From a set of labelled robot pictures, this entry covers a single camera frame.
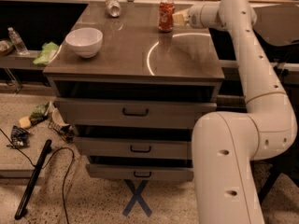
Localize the grey drawer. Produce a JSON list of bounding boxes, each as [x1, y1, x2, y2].
[[74, 137, 192, 160], [86, 164, 193, 182], [55, 98, 216, 129]]

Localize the clear plastic water bottle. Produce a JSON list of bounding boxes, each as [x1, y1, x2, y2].
[[7, 27, 28, 55]]

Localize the green snack bag on floor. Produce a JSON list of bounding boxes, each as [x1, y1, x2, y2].
[[29, 102, 50, 126]]

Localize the middle grey drawer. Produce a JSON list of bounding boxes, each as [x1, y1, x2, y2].
[[74, 137, 192, 160]]

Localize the top grey drawer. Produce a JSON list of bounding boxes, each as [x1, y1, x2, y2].
[[55, 98, 216, 129]]

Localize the black cable on floor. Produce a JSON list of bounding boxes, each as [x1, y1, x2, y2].
[[0, 128, 76, 224]]

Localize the silver can lying down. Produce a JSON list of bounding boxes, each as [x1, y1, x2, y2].
[[106, 0, 121, 18]]

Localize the black office chair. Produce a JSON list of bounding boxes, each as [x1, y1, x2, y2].
[[254, 4, 299, 203]]

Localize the blue tape cross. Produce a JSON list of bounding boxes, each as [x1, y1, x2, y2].
[[122, 179, 152, 217]]

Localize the yellow sponge on floor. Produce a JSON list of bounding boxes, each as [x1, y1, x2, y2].
[[19, 117, 32, 129]]

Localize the bottom grey drawer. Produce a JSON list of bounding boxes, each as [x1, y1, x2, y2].
[[86, 164, 193, 182]]

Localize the grey drawer cabinet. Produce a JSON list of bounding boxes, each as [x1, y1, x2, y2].
[[44, 4, 224, 169]]

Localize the red coke can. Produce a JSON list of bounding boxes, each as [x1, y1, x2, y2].
[[159, 0, 175, 33]]

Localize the black bar on floor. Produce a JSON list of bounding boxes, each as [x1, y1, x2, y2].
[[14, 139, 52, 220]]

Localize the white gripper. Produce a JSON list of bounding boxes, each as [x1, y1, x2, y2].
[[172, 5, 204, 29]]

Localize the white ceramic bowl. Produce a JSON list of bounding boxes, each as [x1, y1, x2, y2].
[[65, 27, 104, 58]]

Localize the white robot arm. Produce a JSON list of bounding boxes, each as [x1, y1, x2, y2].
[[173, 0, 297, 224]]

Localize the blue snack bag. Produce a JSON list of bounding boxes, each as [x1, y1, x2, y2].
[[7, 125, 29, 148]]

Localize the brown bowl on shelf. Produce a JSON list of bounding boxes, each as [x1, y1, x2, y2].
[[0, 40, 14, 56]]

